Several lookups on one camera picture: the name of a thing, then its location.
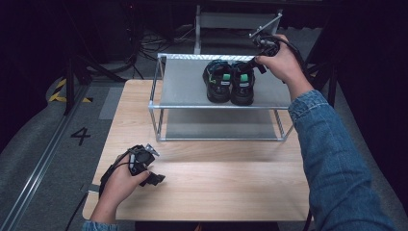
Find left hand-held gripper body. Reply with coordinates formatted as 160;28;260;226
127;143;161;177

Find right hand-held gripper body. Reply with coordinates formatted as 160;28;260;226
248;12;284;58

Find black shoe with green tag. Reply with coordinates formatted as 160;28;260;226
202;59;234;104
229;61;257;107

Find metal shoe rack grey shelves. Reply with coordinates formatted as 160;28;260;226
147;52;294;142

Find person's right hand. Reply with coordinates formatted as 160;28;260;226
255;34;315;101

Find person's left hand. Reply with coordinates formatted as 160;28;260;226
98;153;152;211

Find black metal stand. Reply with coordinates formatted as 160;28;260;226
63;52;124;117
302;38;340;109

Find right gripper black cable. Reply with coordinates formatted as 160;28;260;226
261;34;307;73

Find grey metal frame stand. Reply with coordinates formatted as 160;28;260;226
193;4;284;56

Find bundle of floor cables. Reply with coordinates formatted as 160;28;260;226
136;27;197;64

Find metal floor rail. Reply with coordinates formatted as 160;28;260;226
0;85;92;231

